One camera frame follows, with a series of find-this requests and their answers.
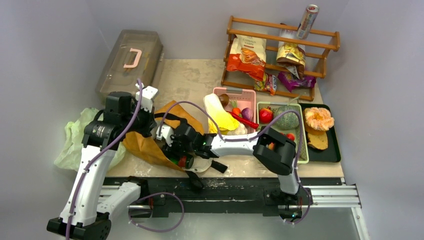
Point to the cassava chips bag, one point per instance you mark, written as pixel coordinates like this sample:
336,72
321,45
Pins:
248,55

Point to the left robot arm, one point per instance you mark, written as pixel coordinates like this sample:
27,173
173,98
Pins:
84,217

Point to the colourful snack packet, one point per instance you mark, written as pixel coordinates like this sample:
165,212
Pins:
267,84

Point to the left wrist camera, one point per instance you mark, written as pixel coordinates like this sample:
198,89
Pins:
146,96

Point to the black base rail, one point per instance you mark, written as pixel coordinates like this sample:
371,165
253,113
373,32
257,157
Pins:
228,195

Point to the green drink can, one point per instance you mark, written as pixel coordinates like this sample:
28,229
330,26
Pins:
185,161

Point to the purple snack bag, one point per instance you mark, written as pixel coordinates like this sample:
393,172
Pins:
290,82

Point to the toy red chili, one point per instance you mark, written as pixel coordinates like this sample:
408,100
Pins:
244,121

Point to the wooden rack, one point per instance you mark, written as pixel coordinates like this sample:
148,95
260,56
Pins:
318,45

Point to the pink plastic basket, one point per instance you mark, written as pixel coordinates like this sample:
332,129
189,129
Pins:
245,99

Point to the green plastic basket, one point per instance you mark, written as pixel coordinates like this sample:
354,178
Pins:
299,133

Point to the bread slice near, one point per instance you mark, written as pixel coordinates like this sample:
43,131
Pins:
317,141

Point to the translucent storage box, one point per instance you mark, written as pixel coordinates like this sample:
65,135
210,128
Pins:
135,55

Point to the toy napa cabbage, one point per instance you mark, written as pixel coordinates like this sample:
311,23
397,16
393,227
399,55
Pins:
215,110

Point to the brown snack bag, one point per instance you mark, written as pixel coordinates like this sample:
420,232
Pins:
292,57

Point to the toy melon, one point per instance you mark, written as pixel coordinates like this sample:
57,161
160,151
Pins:
289,120

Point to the brown paper tote bag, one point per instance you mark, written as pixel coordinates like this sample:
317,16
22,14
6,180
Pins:
148,149

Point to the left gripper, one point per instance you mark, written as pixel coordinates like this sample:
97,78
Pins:
150,123

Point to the toy brown onion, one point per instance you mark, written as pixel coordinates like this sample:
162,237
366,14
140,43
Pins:
224,100

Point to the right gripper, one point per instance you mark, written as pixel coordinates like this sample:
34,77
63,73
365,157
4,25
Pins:
178,145

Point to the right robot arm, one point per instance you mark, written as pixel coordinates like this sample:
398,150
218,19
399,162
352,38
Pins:
274,150

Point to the black tray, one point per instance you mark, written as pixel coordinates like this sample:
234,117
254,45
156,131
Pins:
330,155

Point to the toy cauliflower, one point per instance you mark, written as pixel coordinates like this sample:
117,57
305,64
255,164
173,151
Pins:
240,130

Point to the toy carrot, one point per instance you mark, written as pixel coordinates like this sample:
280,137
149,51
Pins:
235,109

